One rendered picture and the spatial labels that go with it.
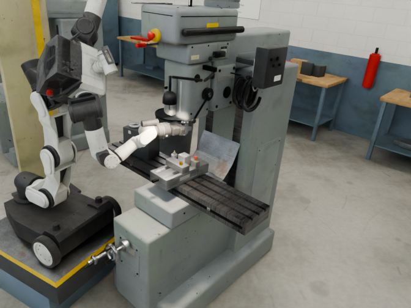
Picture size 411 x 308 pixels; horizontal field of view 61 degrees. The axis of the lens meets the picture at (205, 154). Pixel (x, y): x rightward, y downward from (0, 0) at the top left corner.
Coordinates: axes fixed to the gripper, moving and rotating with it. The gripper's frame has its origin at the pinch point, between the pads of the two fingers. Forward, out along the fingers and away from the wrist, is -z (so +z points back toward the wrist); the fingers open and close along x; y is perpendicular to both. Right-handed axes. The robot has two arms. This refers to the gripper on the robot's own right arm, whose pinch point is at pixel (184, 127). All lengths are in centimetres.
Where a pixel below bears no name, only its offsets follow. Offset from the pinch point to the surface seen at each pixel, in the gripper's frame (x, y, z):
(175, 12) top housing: -18, -63, 18
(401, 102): 59, 31, -336
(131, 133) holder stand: 38.4, 16.2, 18.8
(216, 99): -7.7, -17.7, -15.1
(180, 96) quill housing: -7.2, -21.5, 7.5
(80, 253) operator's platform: 16, 84, 61
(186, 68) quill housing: -10.0, -36.6, 6.7
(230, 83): -4.0, -25.6, -26.8
